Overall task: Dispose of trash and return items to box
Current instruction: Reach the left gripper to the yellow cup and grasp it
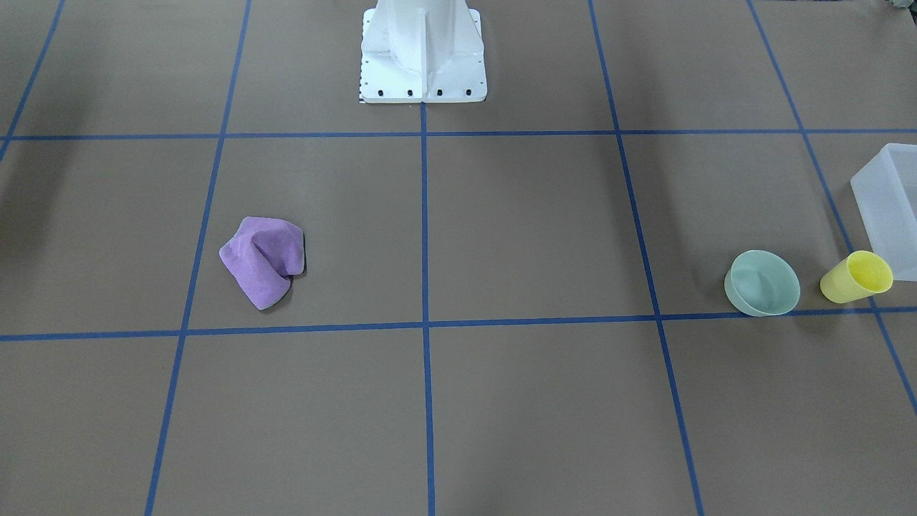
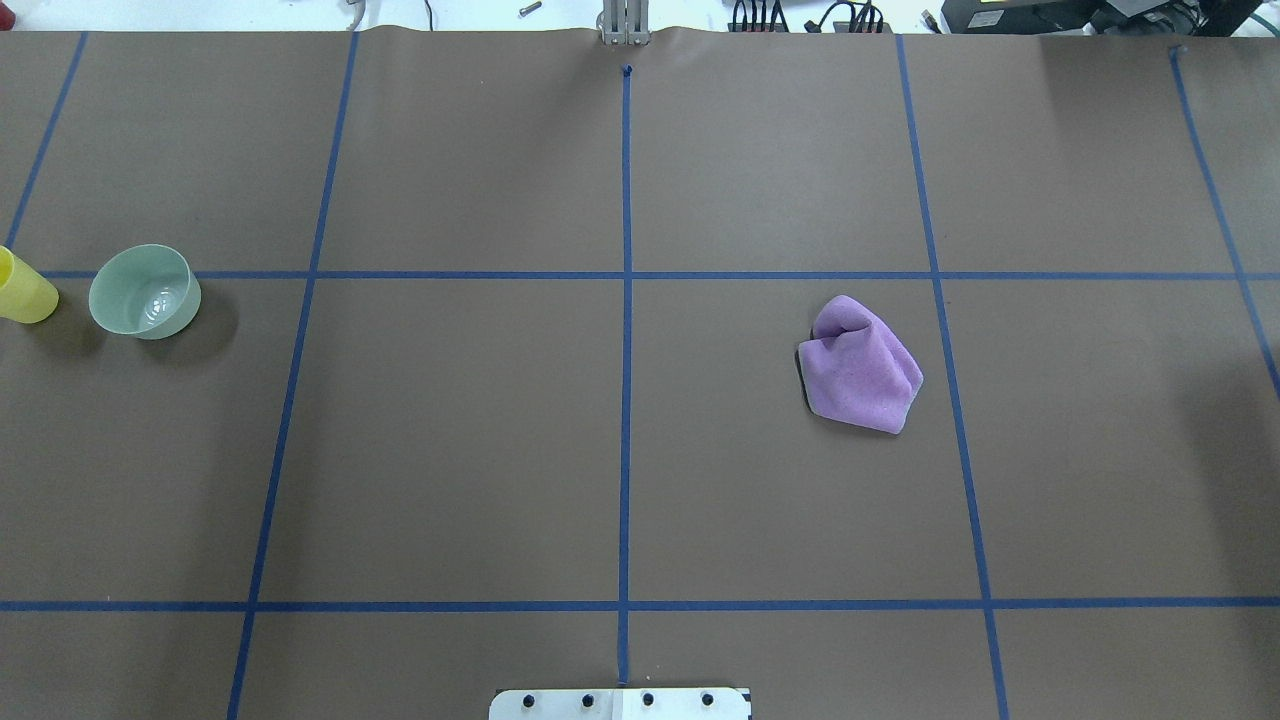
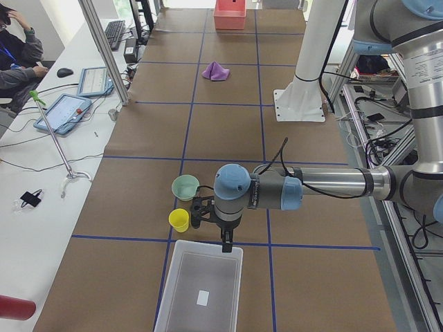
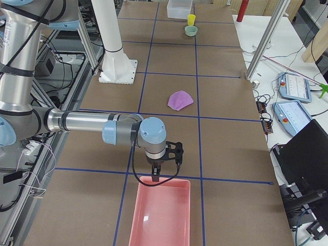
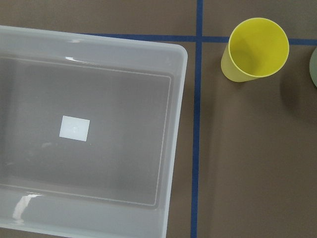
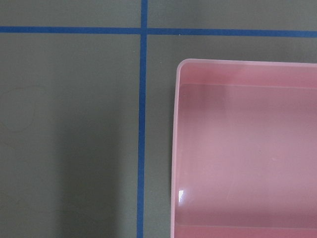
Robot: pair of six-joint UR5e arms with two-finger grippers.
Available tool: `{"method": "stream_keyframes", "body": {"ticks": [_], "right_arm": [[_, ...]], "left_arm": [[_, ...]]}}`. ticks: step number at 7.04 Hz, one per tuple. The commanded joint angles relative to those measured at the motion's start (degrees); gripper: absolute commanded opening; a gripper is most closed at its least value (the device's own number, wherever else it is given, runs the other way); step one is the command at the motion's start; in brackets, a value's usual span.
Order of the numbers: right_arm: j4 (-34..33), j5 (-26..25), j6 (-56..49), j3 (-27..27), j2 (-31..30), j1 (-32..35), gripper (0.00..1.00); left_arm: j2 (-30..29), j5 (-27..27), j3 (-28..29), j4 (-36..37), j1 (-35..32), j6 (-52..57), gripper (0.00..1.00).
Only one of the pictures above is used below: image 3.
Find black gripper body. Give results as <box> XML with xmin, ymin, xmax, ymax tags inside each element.
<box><xmin>220</xmin><ymin>219</ymin><xmax>239</xmax><ymax>242</ymax></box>

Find yellow plastic cup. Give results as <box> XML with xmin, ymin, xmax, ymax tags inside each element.
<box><xmin>168</xmin><ymin>208</ymin><xmax>190</xmax><ymax>233</ymax></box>

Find mint green bowl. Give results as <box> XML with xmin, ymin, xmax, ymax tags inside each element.
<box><xmin>171</xmin><ymin>174</ymin><xmax>200</xmax><ymax>201</ymax></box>

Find purple cloth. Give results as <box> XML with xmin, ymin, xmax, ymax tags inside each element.
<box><xmin>201</xmin><ymin>62</ymin><xmax>230</xmax><ymax>82</ymax></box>

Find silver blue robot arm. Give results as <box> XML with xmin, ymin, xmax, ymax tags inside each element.
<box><xmin>214</xmin><ymin>1</ymin><xmax>442</xmax><ymax>252</ymax></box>

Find clear plastic storage box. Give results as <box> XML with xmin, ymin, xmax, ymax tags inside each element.
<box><xmin>154</xmin><ymin>240</ymin><xmax>243</xmax><ymax>331</ymax></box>

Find brown paper table mat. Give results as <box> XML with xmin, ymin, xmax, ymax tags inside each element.
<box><xmin>33</xmin><ymin>8</ymin><xmax>397</xmax><ymax>332</ymax></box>

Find metal rod with green tip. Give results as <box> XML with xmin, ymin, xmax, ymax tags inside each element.
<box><xmin>30</xmin><ymin>90</ymin><xmax>93</xmax><ymax>199</ymax></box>

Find far blue teach pendant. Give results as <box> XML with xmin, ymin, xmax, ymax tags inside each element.
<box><xmin>77</xmin><ymin>66</ymin><xmax>114</xmax><ymax>98</ymax></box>

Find blue teach pendant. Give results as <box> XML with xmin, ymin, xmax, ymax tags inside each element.
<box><xmin>77</xmin><ymin>66</ymin><xmax>114</xmax><ymax>98</ymax></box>
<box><xmin>44</xmin><ymin>93</ymin><xmax>92</xmax><ymax>136</ymax></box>

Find near blue teach pendant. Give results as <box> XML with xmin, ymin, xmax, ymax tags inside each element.
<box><xmin>44</xmin><ymin>93</ymin><xmax>92</xmax><ymax>136</ymax></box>

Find black power adapter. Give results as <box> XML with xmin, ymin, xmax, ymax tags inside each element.
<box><xmin>123</xmin><ymin>37</ymin><xmax>138</xmax><ymax>64</ymax></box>

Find pink plastic bin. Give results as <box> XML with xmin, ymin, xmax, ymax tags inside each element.
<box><xmin>213</xmin><ymin>0</ymin><xmax>246</xmax><ymax>30</ymax></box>

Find red cylinder bottle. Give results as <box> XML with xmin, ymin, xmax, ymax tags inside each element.
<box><xmin>0</xmin><ymin>295</ymin><xmax>36</xmax><ymax>320</ymax></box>

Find black computer mouse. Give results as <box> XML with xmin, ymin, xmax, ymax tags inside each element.
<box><xmin>56</xmin><ymin>68</ymin><xmax>73</xmax><ymax>78</ymax></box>

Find black keyboard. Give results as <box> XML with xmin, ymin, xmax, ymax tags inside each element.
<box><xmin>105</xmin><ymin>20</ymin><xmax>125</xmax><ymax>50</ymax></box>

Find seated person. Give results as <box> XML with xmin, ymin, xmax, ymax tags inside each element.
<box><xmin>1</xmin><ymin>5</ymin><xmax>48</xmax><ymax>114</ymax></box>

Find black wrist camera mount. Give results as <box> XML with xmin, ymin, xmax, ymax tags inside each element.
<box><xmin>190</xmin><ymin>196</ymin><xmax>216</xmax><ymax>229</ymax></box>

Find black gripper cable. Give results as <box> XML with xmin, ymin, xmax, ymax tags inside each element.
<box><xmin>196</xmin><ymin>137</ymin><xmax>364</xmax><ymax>200</ymax></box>

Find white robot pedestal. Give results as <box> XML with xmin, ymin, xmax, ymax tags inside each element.
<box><xmin>273</xmin><ymin>0</ymin><xmax>347</xmax><ymax>122</ymax></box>

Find black card with strap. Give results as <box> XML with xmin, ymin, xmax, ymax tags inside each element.
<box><xmin>13</xmin><ymin>189</ymin><xmax>44</xmax><ymax>212</ymax></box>

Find aluminium frame post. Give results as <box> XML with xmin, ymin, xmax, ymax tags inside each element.
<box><xmin>78</xmin><ymin>0</ymin><xmax>129</xmax><ymax>106</ymax></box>

